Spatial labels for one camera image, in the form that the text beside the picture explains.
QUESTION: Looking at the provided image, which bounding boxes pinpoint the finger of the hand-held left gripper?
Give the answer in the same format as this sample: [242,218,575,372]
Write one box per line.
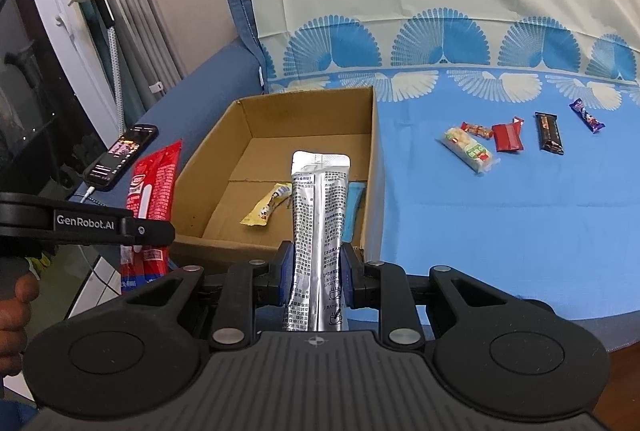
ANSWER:
[120,217,177,257]

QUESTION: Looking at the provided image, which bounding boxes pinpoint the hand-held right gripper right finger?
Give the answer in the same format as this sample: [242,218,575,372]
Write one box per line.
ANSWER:
[341,245,523,346]

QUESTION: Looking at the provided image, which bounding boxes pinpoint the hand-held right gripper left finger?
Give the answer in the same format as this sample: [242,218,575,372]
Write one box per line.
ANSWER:
[122,242,295,346]

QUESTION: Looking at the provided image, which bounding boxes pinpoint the long red snack packet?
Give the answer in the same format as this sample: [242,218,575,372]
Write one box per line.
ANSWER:
[120,138,183,294]

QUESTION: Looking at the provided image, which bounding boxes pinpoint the silver foil sachet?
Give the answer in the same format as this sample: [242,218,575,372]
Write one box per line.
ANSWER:
[282,150,352,333]

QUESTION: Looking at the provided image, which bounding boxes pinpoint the brown cardboard box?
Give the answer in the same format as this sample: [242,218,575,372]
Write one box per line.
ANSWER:
[167,86,386,273]

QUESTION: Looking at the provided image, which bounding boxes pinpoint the purple snack packet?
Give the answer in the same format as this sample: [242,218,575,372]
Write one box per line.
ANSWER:
[569,98,606,133]

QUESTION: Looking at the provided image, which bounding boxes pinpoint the person's left hand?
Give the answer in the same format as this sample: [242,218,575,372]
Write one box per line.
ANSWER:
[0,273,41,379]

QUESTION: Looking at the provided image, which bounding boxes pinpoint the yellow snack packet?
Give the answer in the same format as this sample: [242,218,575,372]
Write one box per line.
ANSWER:
[240,182,292,228]

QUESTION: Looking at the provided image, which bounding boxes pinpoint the light blue snack packet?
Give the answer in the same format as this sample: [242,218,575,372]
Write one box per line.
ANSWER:
[342,181,366,244]

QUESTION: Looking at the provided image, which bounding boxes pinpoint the black smartphone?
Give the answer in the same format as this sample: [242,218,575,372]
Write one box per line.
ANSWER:
[82,124,160,188]

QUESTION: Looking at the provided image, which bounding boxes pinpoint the black glass door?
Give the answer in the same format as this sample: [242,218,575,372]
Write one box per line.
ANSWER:
[0,0,126,194]

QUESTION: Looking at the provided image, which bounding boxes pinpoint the white and green snack packet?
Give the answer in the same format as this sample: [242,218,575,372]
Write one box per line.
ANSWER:
[436,126,501,176]

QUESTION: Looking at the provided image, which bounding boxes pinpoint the small orange candy packet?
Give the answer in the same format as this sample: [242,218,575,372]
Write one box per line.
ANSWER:
[460,121,494,140]

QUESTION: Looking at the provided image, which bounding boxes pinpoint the grey curtain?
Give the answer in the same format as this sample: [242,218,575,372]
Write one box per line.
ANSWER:
[50,0,190,124]

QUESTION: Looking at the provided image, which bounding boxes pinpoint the blue denim cushion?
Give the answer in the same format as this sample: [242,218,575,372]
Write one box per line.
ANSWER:
[223,0,271,92]

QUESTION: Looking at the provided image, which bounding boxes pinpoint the dark brown chocolate bar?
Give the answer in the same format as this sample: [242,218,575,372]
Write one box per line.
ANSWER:
[534,111,565,156]

